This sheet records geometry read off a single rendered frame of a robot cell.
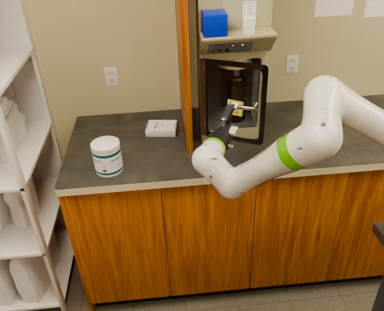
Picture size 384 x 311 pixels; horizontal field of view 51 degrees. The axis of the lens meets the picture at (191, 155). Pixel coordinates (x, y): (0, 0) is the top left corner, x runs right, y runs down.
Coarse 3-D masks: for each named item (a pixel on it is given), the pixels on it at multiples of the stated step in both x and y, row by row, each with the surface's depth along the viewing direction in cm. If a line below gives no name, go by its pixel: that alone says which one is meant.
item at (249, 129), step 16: (208, 64) 180; (224, 64) 177; (240, 64) 174; (256, 64) 171; (208, 80) 184; (224, 80) 181; (240, 80) 178; (256, 80) 175; (208, 96) 188; (224, 96) 185; (240, 96) 182; (256, 96) 179; (208, 112) 193; (256, 112) 183; (208, 128) 198; (240, 128) 191; (256, 128) 188; (256, 144) 192
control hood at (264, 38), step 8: (200, 32) 172; (232, 32) 170; (240, 32) 170; (256, 32) 169; (264, 32) 169; (272, 32) 168; (200, 40) 169; (208, 40) 165; (216, 40) 165; (224, 40) 166; (232, 40) 166; (240, 40) 167; (248, 40) 168; (256, 40) 168; (264, 40) 169; (272, 40) 170; (200, 48) 172; (256, 48) 176; (264, 48) 176
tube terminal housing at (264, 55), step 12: (204, 0) 167; (216, 0) 168; (228, 0) 168; (240, 0) 169; (264, 0) 169; (228, 12) 171; (240, 12) 171; (264, 12) 172; (228, 24) 174; (240, 24) 174; (264, 24) 175; (264, 60) 184
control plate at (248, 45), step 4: (212, 44) 168; (216, 44) 169; (220, 44) 169; (224, 44) 169; (228, 44) 170; (232, 44) 170; (236, 44) 170; (240, 44) 171; (244, 44) 171; (248, 44) 171; (252, 44) 172; (208, 48) 171; (212, 48) 172; (216, 48) 172; (220, 48) 172; (224, 48) 173; (228, 48) 173; (232, 48) 173; (236, 48) 174; (240, 48) 174; (248, 48) 175; (208, 52) 175; (212, 52) 176; (216, 52) 176; (220, 52) 176; (224, 52) 177
